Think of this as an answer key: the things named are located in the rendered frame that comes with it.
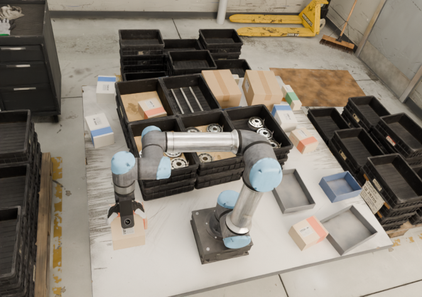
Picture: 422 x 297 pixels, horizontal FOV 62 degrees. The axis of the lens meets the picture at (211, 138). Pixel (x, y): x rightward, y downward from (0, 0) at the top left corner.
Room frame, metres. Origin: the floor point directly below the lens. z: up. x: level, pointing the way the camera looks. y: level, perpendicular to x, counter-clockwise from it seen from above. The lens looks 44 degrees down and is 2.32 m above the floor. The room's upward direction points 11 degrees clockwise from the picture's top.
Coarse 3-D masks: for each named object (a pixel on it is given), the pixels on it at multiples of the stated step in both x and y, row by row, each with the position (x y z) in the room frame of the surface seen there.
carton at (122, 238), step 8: (136, 200) 0.79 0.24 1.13; (136, 216) 0.72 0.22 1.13; (112, 224) 0.67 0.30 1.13; (120, 224) 0.67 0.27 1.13; (136, 224) 0.69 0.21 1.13; (112, 232) 0.63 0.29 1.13; (120, 232) 0.64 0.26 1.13; (128, 232) 0.65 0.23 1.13; (136, 232) 0.65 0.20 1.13; (144, 232) 0.66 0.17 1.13; (112, 240) 0.60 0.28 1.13; (120, 240) 0.61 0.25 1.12; (128, 240) 0.62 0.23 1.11; (136, 240) 0.64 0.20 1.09; (144, 240) 0.65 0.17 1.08; (120, 248) 0.61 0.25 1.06
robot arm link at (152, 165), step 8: (144, 152) 0.79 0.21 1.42; (152, 152) 0.79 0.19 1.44; (160, 152) 0.80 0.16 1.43; (144, 160) 0.74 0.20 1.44; (152, 160) 0.75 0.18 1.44; (160, 160) 0.76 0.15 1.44; (168, 160) 0.77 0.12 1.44; (144, 168) 0.72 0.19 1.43; (152, 168) 0.72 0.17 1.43; (160, 168) 0.73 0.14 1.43; (168, 168) 0.74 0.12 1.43; (144, 176) 0.70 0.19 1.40; (152, 176) 0.71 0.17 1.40; (160, 176) 0.72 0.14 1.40; (168, 176) 0.73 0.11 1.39
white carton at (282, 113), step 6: (276, 108) 2.01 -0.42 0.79; (282, 108) 2.02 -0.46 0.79; (288, 108) 2.04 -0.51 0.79; (276, 114) 1.96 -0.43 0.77; (282, 114) 1.95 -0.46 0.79; (288, 114) 1.97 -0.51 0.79; (276, 120) 1.94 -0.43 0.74; (282, 120) 1.89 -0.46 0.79; (288, 120) 1.90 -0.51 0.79; (294, 120) 1.92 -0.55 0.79; (282, 126) 1.87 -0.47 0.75; (288, 126) 1.88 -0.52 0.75; (294, 126) 1.89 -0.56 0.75
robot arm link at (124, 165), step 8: (120, 152) 0.74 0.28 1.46; (128, 152) 0.75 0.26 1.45; (112, 160) 0.70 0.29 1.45; (120, 160) 0.71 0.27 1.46; (128, 160) 0.71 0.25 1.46; (136, 160) 0.74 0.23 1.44; (112, 168) 0.69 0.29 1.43; (120, 168) 0.68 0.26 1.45; (128, 168) 0.69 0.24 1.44; (136, 168) 0.71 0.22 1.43; (112, 176) 0.70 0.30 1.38; (120, 176) 0.68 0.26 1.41; (128, 176) 0.69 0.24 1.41; (136, 176) 0.70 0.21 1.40; (120, 184) 0.68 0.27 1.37; (128, 184) 0.69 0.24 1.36
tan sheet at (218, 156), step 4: (200, 128) 1.60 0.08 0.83; (204, 128) 1.61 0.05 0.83; (200, 152) 1.40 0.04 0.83; (204, 152) 1.40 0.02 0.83; (208, 152) 1.41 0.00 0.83; (212, 152) 1.42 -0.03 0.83; (216, 152) 1.42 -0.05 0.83; (220, 152) 1.43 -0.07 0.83; (224, 152) 1.44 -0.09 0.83; (228, 152) 1.44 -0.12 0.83; (216, 156) 1.39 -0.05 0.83; (220, 156) 1.40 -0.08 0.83; (224, 156) 1.40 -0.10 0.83; (228, 156) 1.41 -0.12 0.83; (232, 156) 1.42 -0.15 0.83
